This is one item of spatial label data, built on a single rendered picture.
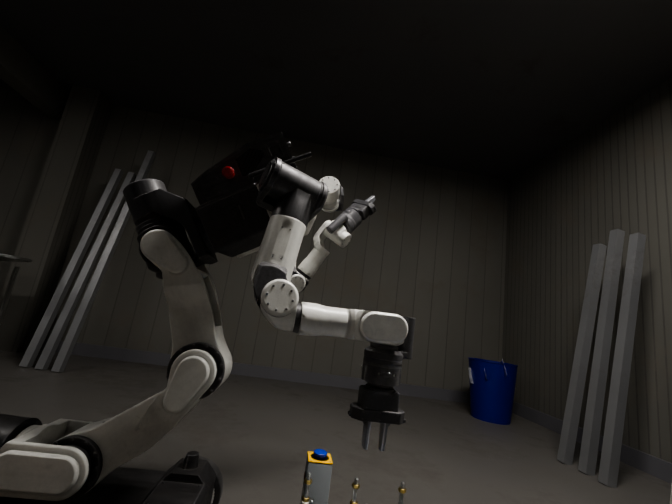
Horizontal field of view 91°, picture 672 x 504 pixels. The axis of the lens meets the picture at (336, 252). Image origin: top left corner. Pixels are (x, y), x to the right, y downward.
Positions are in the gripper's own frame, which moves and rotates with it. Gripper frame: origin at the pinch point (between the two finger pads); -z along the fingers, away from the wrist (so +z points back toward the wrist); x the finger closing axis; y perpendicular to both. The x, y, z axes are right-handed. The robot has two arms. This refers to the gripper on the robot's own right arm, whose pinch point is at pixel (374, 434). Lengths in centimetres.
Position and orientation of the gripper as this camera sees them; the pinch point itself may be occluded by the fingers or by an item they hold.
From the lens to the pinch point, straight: 83.6
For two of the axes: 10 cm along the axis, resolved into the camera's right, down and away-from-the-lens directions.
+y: -1.6, 1.8, 9.7
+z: 1.4, -9.7, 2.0
